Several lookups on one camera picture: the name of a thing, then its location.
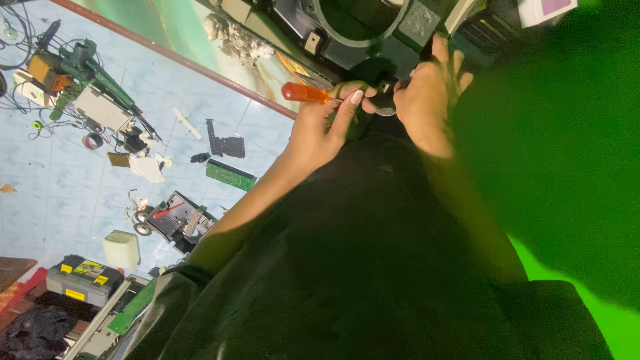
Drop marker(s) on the small grey wheels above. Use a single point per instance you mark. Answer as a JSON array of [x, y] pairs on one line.
[[142, 222]]

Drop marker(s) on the person's dark clothing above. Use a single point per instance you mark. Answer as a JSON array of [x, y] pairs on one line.
[[350, 260]]

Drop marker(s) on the black machine housing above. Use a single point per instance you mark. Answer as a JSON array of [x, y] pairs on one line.
[[360, 35]]

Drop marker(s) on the person's right hand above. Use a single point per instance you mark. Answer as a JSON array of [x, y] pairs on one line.
[[425, 105]]

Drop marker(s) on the white crumpled paper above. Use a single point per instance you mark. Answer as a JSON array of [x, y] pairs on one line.
[[147, 169]]

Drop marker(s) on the brown flat piece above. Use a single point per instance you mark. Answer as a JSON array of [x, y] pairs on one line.
[[118, 159]]

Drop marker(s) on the long green circuit board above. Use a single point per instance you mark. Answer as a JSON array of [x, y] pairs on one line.
[[134, 307]]

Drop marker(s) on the red plastic piece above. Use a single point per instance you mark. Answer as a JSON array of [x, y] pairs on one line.
[[22, 295]]

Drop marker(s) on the black cloth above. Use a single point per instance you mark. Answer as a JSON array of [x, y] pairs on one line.
[[35, 330]]

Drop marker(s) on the white crumpled tissue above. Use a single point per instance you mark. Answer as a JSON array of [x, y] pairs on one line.
[[235, 37]]

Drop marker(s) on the black mechanism assembly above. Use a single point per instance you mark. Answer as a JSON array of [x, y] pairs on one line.
[[185, 225]]

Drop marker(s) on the white plastic container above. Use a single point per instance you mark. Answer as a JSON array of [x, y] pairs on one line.
[[121, 250]]

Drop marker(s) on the red tape roll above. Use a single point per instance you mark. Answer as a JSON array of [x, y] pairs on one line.
[[93, 141]]

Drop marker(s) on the green cloth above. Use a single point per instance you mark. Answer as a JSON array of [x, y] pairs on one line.
[[560, 140]]

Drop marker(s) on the white metal box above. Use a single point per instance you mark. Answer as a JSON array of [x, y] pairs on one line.
[[102, 107]]

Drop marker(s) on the small black part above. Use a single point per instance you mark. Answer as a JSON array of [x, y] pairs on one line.
[[200, 158]]

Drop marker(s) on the green painted board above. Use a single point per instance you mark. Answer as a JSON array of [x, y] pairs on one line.
[[200, 45]]

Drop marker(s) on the white box with purple label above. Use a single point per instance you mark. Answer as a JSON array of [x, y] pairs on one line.
[[547, 10]]

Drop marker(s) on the grey toolbox with yellow latches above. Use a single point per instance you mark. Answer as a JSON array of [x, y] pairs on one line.
[[82, 282]]

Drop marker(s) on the black plastic bracket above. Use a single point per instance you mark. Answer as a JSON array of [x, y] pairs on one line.
[[227, 146]]

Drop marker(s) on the person's left hand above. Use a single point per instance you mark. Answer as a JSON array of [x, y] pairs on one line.
[[312, 135]]

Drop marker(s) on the white plastic strip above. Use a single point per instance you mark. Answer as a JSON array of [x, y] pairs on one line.
[[186, 122]]

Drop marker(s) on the brown dry leaf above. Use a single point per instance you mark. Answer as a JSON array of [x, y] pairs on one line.
[[7, 188]]

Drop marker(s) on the grey metal frame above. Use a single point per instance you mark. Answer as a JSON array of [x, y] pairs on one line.
[[95, 325]]

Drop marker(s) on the brown wooden board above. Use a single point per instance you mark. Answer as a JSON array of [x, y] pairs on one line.
[[15, 272]]

